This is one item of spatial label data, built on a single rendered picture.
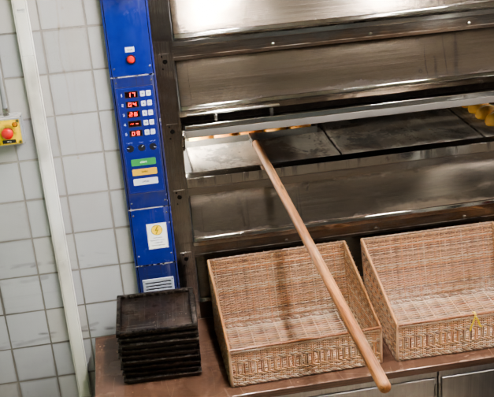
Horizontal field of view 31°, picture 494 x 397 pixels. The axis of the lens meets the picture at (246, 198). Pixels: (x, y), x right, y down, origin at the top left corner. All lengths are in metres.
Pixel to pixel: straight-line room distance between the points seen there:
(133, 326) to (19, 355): 0.62
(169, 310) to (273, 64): 0.97
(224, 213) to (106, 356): 0.70
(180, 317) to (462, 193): 1.23
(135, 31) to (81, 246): 0.85
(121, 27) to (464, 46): 1.26
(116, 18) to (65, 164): 0.57
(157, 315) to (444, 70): 1.39
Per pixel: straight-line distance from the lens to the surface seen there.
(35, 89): 3.19
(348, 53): 3.31
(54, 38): 3.16
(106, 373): 3.33
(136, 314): 3.26
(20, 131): 3.18
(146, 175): 3.27
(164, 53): 3.18
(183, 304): 3.29
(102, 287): 3.49
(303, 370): 3.21
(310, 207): 3.44
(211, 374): 3.24
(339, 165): 3.41
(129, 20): 3.11
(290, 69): 3.26
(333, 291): 2.44
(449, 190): 3.59
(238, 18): 3.16
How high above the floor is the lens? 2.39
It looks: 23 degrees down
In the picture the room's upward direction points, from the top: 4 degrees counter-clockwise
